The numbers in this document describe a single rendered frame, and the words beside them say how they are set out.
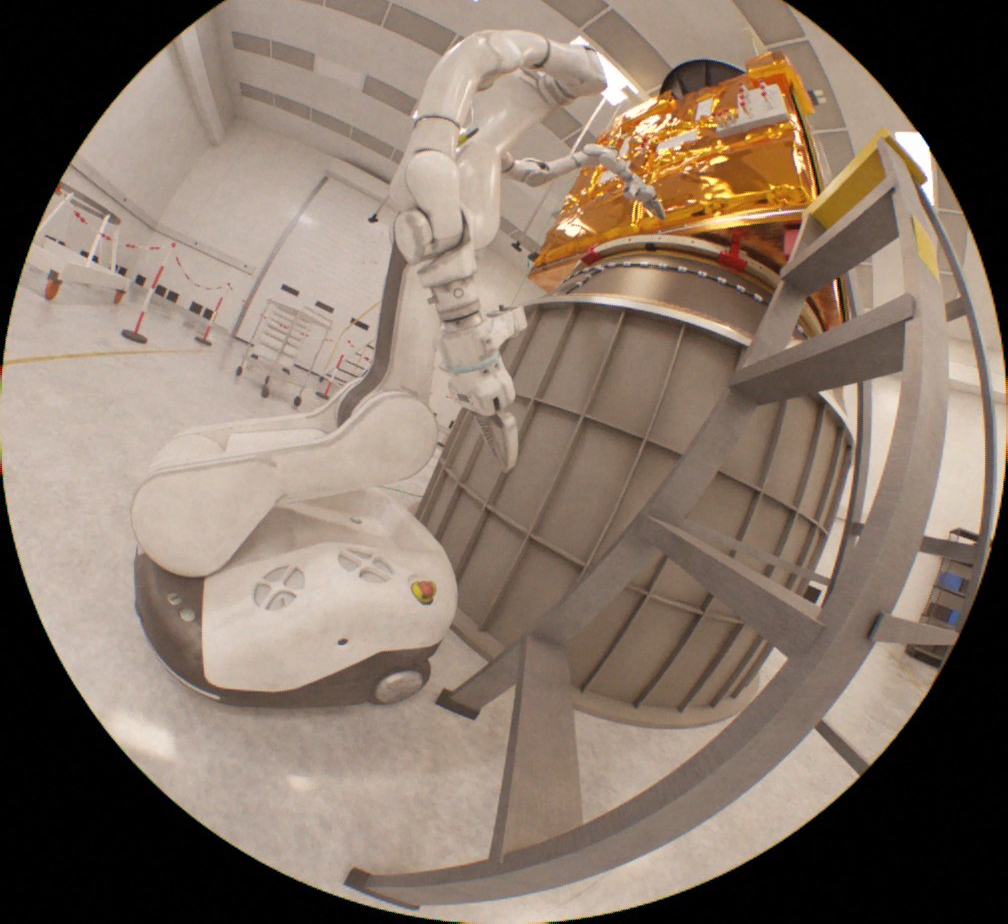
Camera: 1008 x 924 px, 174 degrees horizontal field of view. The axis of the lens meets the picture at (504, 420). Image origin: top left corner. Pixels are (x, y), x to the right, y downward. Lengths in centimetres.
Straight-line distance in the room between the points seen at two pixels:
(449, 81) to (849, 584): 62
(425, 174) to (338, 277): 826
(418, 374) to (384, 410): 11
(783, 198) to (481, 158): 120
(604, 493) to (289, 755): 95
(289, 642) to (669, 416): 96
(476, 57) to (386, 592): 76
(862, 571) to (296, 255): 894
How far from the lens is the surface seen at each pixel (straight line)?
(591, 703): 109
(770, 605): 28
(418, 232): 39
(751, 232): 152
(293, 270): 874
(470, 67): 53
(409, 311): 59
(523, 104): 88
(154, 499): 57
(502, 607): 109
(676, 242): 156
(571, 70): 76
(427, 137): 44
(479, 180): 65
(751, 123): 213
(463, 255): 40
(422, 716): 83
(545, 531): 98
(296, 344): 540
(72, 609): 88
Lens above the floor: 64
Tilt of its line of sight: 2 degrees up
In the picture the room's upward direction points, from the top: 24 degrees clockwise
